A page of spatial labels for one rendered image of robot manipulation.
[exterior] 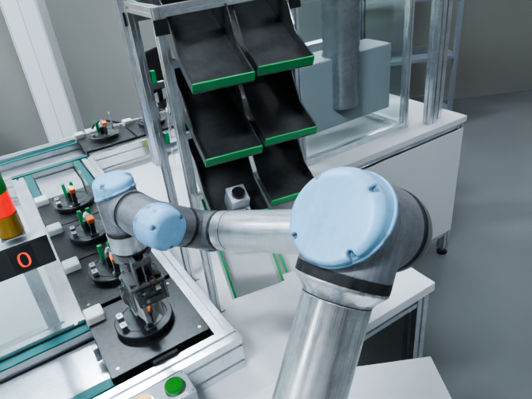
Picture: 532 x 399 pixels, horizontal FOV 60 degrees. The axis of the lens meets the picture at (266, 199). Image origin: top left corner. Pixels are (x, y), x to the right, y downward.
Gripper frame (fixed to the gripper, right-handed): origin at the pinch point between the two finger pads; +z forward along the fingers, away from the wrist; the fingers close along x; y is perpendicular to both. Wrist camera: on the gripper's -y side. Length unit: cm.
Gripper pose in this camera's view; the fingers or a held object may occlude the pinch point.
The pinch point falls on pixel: (150, 315)
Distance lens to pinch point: 108.7
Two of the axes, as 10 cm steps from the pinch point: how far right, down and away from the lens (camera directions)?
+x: 8.4, -3.4, 4.3
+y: 5.4, 3.8, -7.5
